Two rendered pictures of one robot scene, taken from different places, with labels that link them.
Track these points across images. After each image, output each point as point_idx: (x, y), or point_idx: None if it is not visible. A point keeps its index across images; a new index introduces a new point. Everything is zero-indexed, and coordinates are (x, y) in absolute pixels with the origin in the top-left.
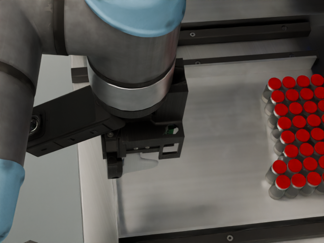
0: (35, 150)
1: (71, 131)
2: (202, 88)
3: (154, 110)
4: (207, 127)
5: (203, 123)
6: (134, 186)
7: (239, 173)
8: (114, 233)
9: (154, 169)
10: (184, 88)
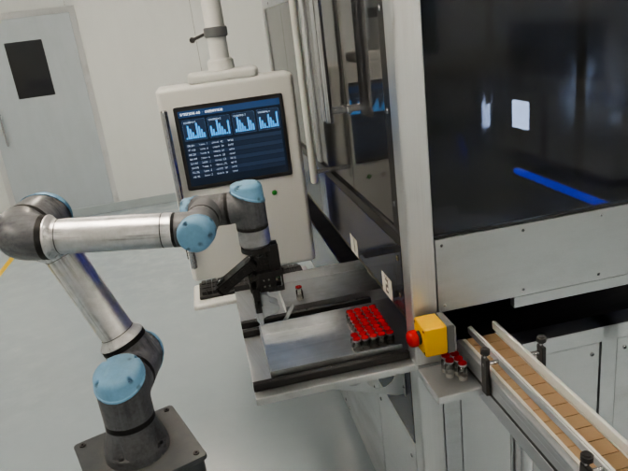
0: (221, 288)
1: (235, 272)
2: (314, 328)
3: (264, 250)
4: (318, 339)
5: (316, 338)
6: (279, 363)
7: (337, 350)
8: None
9: (290, 357)
10: (276, 244)
